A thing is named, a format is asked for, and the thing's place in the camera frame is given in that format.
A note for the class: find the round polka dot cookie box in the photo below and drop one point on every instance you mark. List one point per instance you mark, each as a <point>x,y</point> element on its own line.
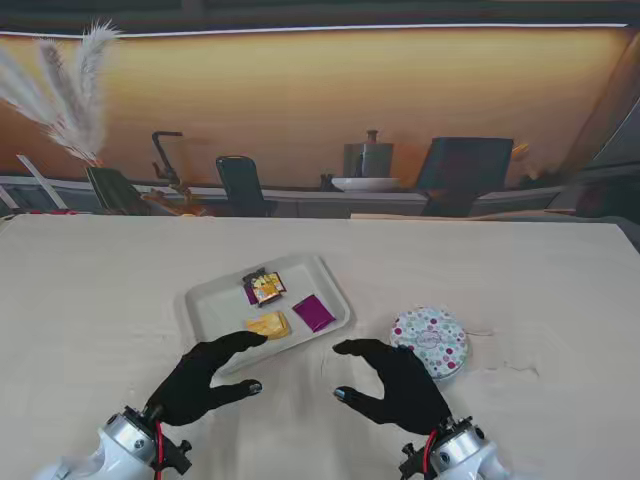
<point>452,374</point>

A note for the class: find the dark ribbed vase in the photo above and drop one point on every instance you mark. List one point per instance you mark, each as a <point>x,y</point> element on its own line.
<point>112,192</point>

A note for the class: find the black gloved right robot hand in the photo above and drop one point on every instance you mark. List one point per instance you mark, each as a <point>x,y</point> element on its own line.
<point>405,390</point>

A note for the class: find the white shallow bowl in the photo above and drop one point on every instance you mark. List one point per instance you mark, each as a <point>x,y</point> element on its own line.
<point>365,185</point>

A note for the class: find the plain purple cookie packet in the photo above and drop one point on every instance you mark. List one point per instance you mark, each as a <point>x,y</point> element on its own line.
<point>312,312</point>

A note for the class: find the black kitchen faucet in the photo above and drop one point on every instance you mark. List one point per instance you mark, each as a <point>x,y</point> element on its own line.
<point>159,150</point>

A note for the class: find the yellow cookie packet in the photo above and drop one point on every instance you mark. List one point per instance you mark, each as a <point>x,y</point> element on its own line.
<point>270,325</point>

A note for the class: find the round polka dot box lid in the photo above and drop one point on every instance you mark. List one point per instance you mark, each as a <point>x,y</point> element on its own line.
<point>430,335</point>

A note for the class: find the white pampas grass plumes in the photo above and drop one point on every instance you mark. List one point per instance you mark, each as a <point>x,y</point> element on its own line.
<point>87,85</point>

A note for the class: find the black countertop appliance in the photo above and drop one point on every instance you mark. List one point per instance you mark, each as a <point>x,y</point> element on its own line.
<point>242,185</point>

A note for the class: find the grey lidded pot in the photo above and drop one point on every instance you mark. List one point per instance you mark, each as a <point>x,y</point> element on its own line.
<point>372,157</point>

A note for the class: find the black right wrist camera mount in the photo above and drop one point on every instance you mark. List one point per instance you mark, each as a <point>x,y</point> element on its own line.
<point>412,462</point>

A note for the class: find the dark brown orange cookie packet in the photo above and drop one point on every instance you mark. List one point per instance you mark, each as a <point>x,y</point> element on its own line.
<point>266,290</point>

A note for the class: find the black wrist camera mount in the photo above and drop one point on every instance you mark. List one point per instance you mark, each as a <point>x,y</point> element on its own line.
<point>412,462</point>
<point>175,457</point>

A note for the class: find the cream plastic tray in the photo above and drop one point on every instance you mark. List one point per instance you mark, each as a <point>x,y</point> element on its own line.
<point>220,310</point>

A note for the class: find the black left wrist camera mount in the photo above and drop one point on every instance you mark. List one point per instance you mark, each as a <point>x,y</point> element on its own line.
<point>175,457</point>

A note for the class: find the large black block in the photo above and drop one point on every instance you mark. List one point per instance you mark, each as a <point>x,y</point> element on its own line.
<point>465,165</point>

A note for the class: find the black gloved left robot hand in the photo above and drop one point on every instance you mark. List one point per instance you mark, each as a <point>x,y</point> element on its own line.
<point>190,380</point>

